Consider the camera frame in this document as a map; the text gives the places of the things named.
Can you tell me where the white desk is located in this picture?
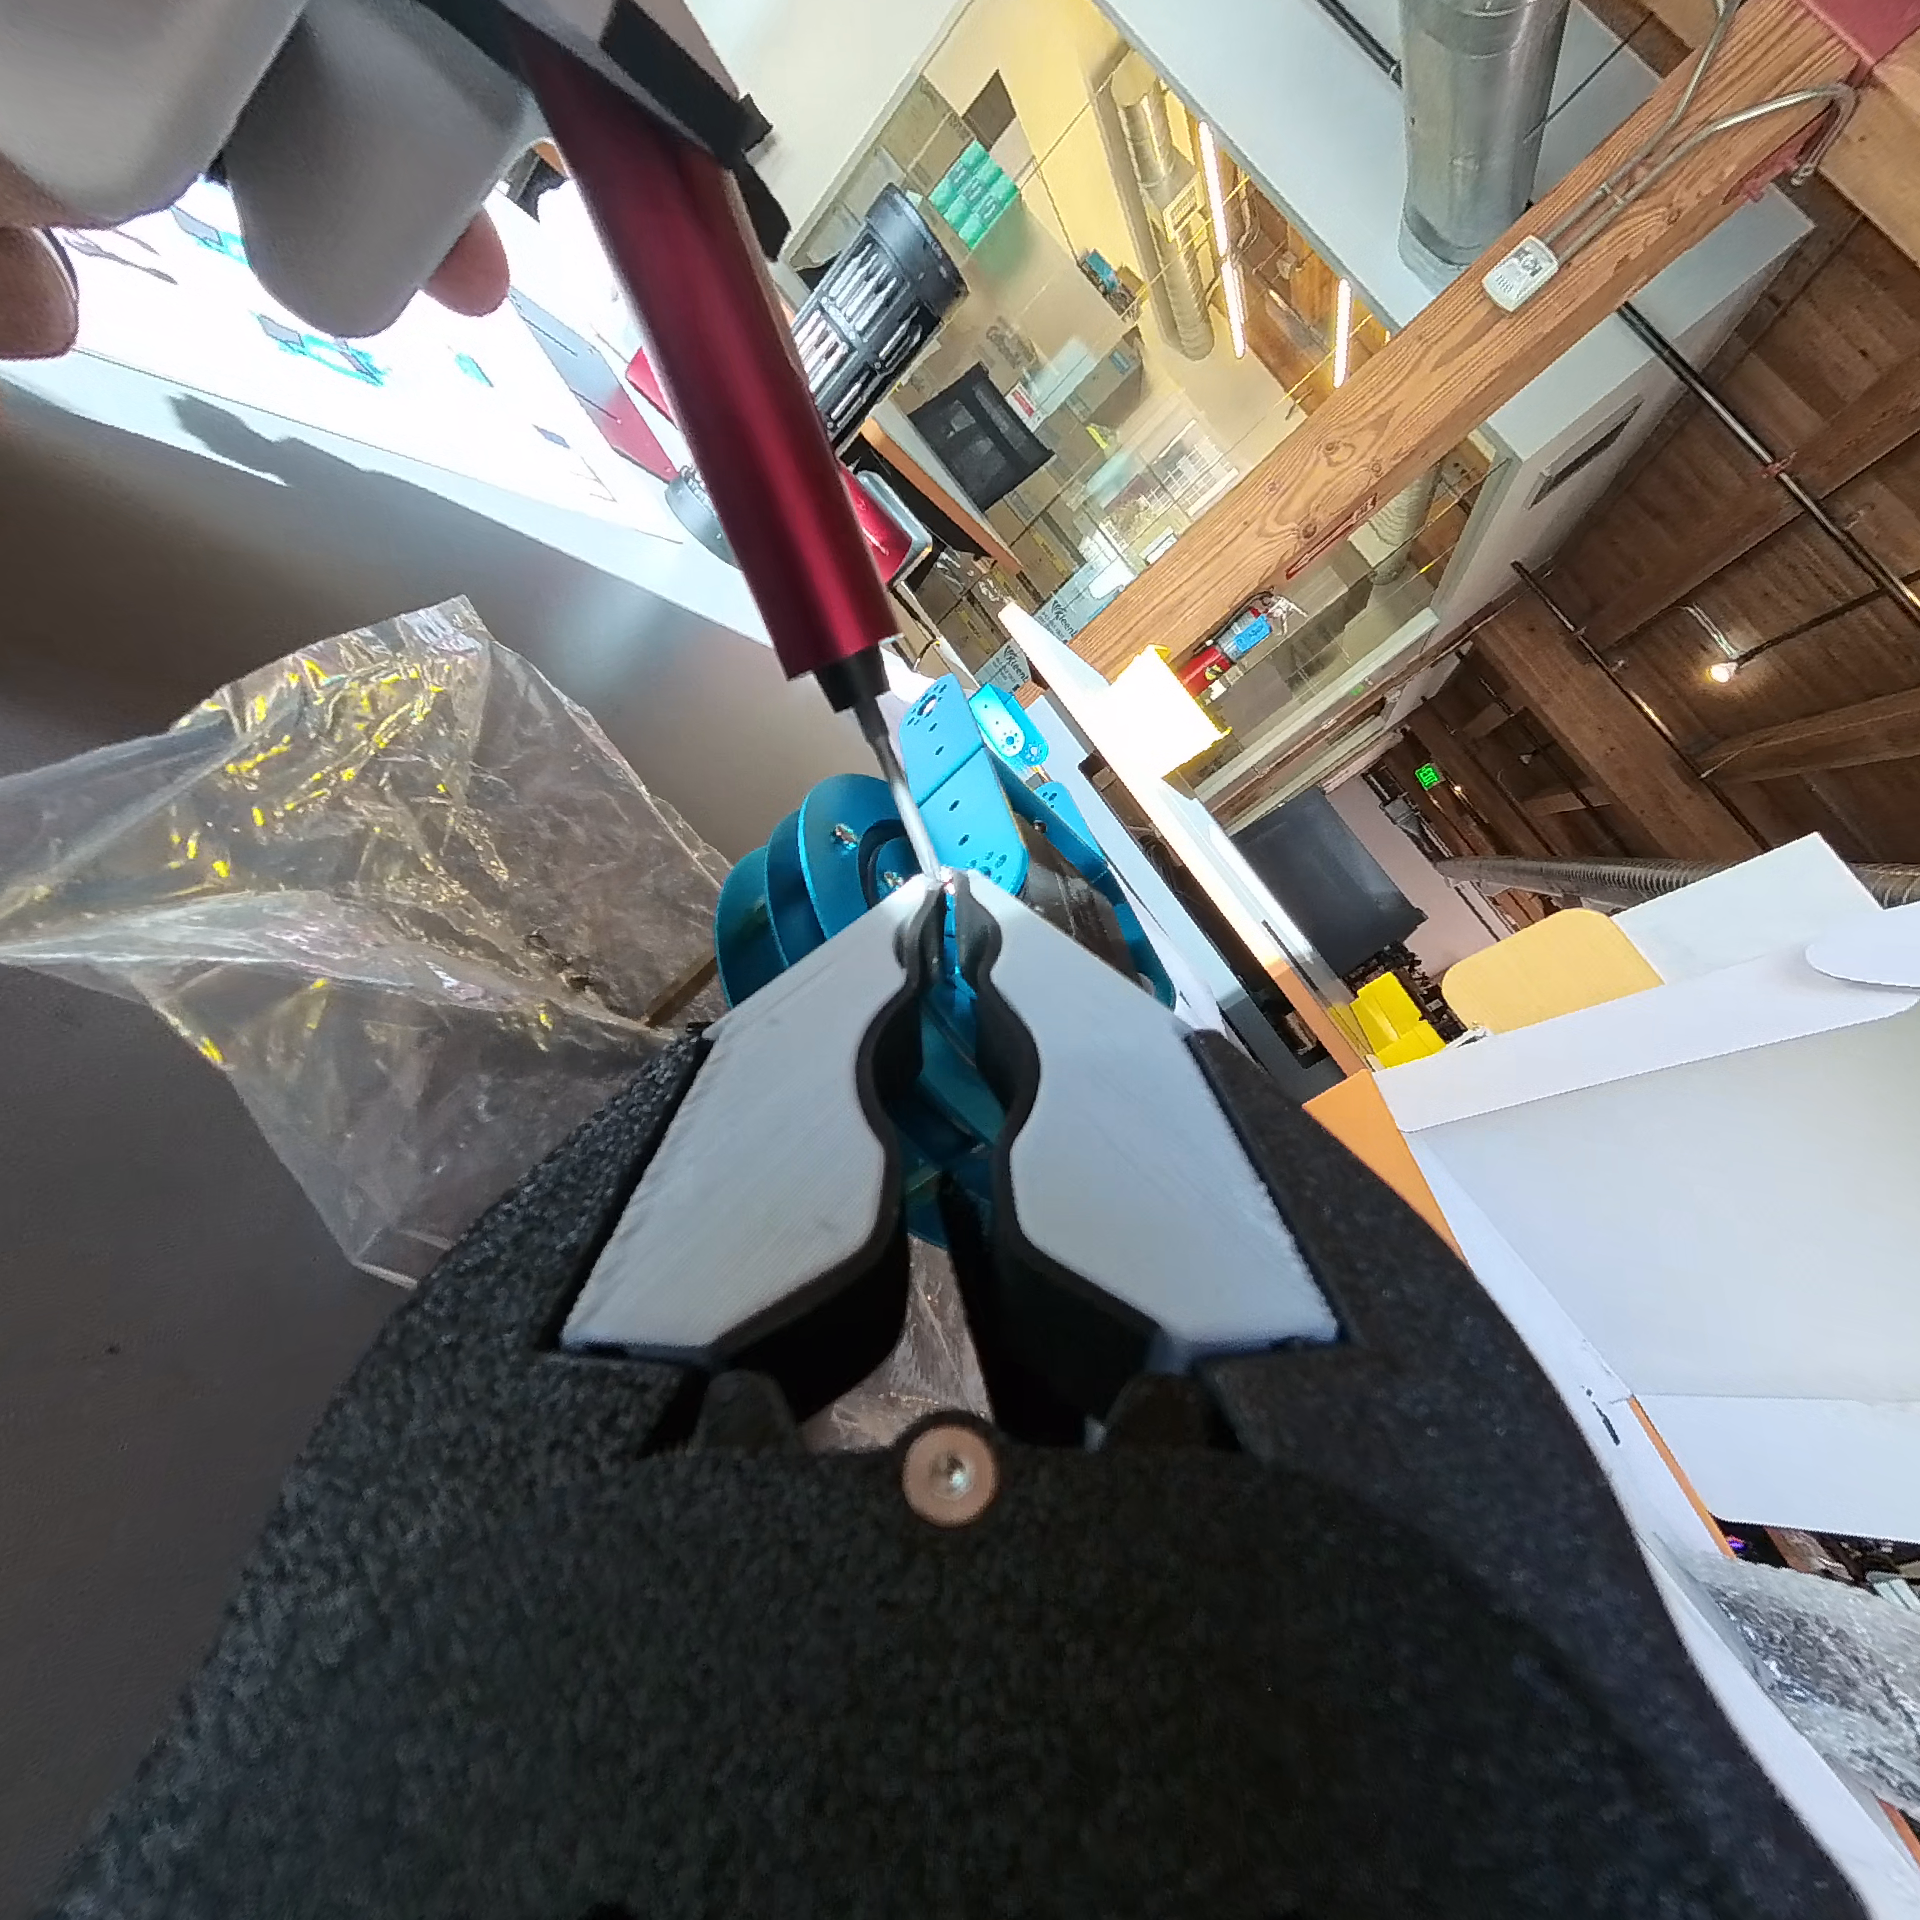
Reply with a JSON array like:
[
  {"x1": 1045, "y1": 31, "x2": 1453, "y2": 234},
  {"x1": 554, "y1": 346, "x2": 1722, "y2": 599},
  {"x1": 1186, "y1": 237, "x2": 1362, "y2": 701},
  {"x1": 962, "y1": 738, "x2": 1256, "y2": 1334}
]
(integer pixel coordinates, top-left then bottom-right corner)
[{"x1": 0, "y1": 182, "x2": 932, "y2": 1920}]

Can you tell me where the printed instruction sheet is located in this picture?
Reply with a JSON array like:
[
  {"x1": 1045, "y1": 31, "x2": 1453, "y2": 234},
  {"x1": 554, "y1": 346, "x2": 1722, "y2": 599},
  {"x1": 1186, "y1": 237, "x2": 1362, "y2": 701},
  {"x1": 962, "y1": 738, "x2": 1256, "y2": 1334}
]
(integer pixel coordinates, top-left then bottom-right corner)
[{"x1": 59, "y1": 151, "x2": 692, "y2": 542}]

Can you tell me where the large clear plastic bag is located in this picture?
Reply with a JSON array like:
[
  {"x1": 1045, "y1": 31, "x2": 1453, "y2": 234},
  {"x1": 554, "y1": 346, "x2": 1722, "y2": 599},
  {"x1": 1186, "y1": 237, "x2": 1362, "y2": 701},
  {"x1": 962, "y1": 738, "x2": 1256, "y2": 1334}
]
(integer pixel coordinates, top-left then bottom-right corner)
[{"x1": 0, "y1": 598, "x2": 992, "y2": 1450}]

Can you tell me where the red electric screwdriver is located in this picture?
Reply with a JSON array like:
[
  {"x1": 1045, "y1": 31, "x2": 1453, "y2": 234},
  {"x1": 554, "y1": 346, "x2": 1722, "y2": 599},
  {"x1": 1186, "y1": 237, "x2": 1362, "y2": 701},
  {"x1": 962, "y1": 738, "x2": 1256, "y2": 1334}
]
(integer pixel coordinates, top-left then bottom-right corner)
[{"x1": 503, "y1": 17, "x2": 954, "y2": 889}]

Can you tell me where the yellow plastic bin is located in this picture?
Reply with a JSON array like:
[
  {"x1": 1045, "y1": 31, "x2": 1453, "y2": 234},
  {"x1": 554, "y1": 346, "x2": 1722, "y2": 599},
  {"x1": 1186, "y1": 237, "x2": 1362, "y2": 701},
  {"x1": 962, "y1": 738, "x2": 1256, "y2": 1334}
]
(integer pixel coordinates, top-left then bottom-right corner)
[
  {"x1": 1328, "y1": 973, "x2": 1448, "y2": 1071},
  {"x1": 1110, "y1": 646, "x2": 1231, "y2": 783}
]

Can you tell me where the grey screwdriver bit holder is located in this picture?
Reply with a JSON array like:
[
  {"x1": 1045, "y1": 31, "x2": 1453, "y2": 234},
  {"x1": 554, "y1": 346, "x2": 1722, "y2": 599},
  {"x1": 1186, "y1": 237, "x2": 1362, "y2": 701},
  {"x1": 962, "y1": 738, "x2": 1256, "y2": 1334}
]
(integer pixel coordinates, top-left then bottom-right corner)
[{"x1": 790, "y1": 183, "x2": 970, "y2": 430}]

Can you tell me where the small grey device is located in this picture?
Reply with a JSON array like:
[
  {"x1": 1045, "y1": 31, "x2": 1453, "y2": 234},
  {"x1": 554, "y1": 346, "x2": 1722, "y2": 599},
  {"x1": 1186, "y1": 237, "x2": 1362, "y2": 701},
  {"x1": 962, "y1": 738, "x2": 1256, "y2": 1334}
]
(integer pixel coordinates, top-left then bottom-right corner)
[{"x1": 862, "y1": 472, "x2": 942, "y2": 598}]

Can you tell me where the black storage box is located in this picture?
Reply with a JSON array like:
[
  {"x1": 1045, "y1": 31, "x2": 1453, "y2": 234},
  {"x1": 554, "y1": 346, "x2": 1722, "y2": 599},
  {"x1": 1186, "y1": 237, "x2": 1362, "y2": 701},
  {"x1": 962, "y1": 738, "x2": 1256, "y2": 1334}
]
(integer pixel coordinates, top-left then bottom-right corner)
[{"x1": 907, "y1": 360, "x2": 1056, "y2": 513}]

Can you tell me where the silver ceiling duct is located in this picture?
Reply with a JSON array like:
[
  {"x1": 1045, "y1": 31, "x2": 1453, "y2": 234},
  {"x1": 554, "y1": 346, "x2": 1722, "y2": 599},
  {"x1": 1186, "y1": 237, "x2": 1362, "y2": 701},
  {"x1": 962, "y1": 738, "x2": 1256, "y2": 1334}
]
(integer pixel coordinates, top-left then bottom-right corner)
[{"x1": 1399, "y1": 0, "x2": 1575, "y2": 289}]

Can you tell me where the white side table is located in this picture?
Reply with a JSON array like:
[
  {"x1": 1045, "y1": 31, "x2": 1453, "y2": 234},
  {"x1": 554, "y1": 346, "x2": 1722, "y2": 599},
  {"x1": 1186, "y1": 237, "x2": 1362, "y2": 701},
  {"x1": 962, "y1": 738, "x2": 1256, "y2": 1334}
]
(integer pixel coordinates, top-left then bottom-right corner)
[{"x1": 997, "y1": 599, "x2": 1367, "y2": 1074}]

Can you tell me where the bubble wrap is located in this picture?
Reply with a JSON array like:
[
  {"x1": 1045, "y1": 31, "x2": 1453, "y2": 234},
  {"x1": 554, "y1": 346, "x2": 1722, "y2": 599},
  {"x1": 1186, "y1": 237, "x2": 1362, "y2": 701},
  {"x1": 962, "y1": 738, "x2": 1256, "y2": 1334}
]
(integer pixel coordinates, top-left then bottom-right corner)
[{"x1": 1664, "y1": 1545, "x2": 1920, "y2": 1817}]

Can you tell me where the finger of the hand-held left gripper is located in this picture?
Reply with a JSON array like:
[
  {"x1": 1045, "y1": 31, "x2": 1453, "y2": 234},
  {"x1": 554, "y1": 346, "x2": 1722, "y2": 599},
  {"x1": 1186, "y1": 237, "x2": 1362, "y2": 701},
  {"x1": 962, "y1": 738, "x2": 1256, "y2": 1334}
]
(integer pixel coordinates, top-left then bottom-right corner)
[{"x1": 503, "y1": 0, "x2": 776, "y2": 168}]

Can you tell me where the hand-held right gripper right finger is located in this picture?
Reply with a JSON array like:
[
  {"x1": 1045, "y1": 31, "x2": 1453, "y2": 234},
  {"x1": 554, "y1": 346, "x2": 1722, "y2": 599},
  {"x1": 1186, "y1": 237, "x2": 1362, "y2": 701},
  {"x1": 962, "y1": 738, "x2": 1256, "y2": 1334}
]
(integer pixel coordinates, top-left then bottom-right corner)
[{"x1": 943, "y1": 878, "x2": 1341, "y2": 1378}]

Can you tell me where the plywood chair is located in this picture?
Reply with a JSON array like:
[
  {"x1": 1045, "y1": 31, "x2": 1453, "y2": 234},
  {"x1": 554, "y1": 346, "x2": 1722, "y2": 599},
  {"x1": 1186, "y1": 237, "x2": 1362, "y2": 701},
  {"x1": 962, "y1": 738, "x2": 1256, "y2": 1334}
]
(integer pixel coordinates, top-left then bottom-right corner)
[{"x1": 1440, "y1": 907, "x2": 1667, "y2": 1038}]

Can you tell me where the blue round-ended metal bracket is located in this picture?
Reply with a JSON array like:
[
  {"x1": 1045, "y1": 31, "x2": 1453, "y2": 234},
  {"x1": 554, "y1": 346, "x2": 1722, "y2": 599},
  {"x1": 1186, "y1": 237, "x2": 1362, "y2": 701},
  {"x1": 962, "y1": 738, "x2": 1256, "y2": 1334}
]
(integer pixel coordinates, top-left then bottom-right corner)
[{"x1": 967, "y1": 681, "x2": 1052, "y2": 775}]

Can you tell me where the red cylindrical case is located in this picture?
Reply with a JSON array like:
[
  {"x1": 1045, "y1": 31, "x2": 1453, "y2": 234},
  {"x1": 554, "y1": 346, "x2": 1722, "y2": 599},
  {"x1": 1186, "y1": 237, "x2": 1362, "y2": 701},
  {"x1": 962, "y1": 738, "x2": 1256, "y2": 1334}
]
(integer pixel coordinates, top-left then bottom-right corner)
[{"x1": 621, "y1": 346, "x2": 920, "y2": 590}]

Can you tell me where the white board sheet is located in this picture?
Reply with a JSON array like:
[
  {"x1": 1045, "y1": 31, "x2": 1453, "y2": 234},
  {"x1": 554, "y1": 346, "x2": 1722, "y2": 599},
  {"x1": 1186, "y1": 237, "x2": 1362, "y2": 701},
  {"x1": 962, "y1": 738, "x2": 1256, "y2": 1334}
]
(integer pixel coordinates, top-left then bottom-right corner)
[{"x1": 1612, "y1": 832, "x2": 1883, "y2": 986}]

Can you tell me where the grey corrugated duct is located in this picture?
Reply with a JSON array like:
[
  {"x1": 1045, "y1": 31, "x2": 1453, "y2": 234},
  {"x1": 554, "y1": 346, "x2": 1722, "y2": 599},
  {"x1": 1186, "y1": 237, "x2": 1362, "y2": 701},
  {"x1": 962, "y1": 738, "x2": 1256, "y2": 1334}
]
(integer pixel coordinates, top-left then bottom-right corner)
[{"x1": 1430, "y1": 853, "x2": 1920, "y2": 911}]

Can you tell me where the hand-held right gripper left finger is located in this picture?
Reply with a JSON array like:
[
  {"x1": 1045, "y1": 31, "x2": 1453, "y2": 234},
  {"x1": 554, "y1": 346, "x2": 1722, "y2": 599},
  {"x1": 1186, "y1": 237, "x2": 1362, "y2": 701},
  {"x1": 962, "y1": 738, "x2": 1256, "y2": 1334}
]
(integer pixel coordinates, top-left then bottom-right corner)
[{"x1": 560, "y1": 873, "x2": 951, "y2": 1368}]

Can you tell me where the person's left hand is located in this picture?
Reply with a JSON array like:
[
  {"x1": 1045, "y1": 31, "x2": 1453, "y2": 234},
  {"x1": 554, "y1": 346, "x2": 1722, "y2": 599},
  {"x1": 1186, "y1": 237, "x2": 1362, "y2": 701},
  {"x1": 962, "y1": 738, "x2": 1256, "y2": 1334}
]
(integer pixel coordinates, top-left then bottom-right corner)
[{"x1": 0, "y1": 158, "x2": 514, "y2": 361}]

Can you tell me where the black flat panel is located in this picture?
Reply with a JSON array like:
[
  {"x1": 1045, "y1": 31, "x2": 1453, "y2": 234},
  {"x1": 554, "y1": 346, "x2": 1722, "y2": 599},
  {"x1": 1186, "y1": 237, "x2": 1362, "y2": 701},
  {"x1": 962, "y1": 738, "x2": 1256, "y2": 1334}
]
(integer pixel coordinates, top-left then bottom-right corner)
[{"x1": 1230, "y1": 787, "x2": 1430, "y2": 970}]

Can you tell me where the blue toy robot arm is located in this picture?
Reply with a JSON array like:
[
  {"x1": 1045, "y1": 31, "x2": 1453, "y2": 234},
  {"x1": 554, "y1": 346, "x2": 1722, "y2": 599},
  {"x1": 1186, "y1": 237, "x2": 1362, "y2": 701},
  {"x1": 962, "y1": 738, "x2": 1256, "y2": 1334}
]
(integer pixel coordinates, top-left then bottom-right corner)
[{"x1": 716, "y1": 675, "x2": 1180, "y2": 1249}]

